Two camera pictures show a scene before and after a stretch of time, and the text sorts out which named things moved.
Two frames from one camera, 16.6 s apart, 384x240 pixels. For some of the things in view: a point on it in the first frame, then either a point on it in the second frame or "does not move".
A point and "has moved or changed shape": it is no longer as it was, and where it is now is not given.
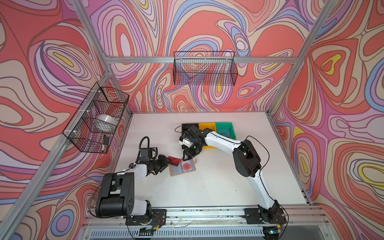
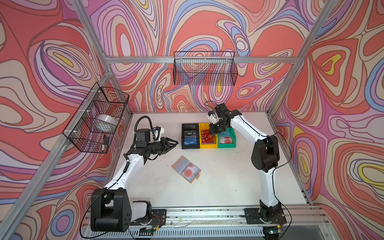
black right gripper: (189, 154) -> (213, 131)
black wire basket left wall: (93, 128) does not move
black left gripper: (162, 163) -> (164, 145)
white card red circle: (186, 166) -> (190, 171)
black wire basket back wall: (214, 68) does not move
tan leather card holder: (183, 167) has moved or changed shape
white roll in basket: (106, 123) does not move
